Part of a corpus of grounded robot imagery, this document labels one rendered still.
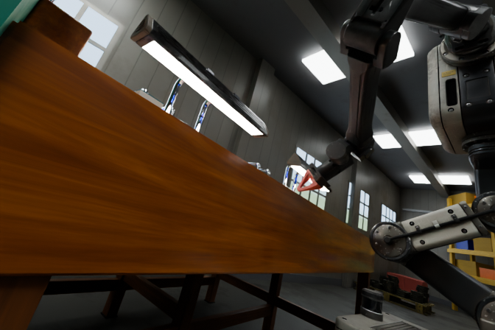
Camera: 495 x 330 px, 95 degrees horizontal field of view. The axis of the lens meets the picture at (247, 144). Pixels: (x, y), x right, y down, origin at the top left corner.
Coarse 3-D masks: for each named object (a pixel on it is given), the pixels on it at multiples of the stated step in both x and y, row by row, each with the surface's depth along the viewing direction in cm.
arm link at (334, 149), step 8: (336, 144) 68; (344, 144) 67; (328, 152) 69; (336, 152) 67; (344, 152) 66; (352, 152) 72; (368, 152) 70; (336, 160) 67; (344, 160) 68; (360, 160) 72
